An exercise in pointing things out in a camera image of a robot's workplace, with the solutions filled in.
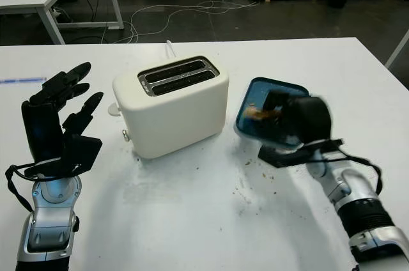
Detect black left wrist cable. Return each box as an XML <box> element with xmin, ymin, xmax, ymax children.
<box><xmin>5</xmin><ymin>155</ymin><xmax>81</xmax><ymax>213</ymax></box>

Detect blue plastic tray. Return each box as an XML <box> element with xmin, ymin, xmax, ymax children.
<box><xmin>235</xmin><ymin>76</ymin><xmax>311</xmax><ymax>150</ymax></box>

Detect white cables on floor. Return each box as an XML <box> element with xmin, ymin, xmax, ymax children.
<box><xmin>128</xmin><ymin>0</ymin><xmax>257</xmax><ymax>44</ymax></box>

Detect toasted bread slice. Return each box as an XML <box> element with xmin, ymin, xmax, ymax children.
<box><xmin>243</xmin><ymin>105</ymin><xmax>282</xmax><ymax>122</ymax></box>

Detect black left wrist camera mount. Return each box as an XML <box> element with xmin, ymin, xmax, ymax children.
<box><xmin>59</xmin><ymin>132</ymin><xmax>104</xmax><ymax>178</ymax></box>

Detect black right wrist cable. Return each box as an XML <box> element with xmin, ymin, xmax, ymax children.
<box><xmin>337</xmin><ymin>143</ymin><xmax>384</xmax><ymax>196</ymax></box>

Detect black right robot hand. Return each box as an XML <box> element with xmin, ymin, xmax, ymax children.
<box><xmin>263</xmin><ymin>89</ymin><xmax>334</xmax><ymax>147</ymax></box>

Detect blue tape strip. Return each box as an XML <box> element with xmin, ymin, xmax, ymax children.
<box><xmin>0</xmin><ymin>76</ymin><xmax>47</xmax><ymax>84</ymax></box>

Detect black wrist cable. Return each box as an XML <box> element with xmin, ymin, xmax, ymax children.
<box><xmin>337</xmin><ymin>143</ymin><xmax>384</xmax><ymax>196</ymax></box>
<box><xmin>5</xmin><ymin>155</ymin><xmax>81</xmax><ymax>213</ymax></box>

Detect white toaster power cord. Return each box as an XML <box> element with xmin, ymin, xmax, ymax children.
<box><xmin>164</xmin><ymin>40</ymin><xmax>177</xmax><ymax>59</ymax></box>

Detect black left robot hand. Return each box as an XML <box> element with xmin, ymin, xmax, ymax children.
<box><xmin>20</xmin><ymin>62</ymin><xmax>105</xmax><ymax>165</ymax></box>

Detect cream white two-slot toaster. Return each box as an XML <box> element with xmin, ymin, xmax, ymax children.
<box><xmin>112</xmin><ymin>56</ymin><xmax>230</xmax><ymax>159</ymax></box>

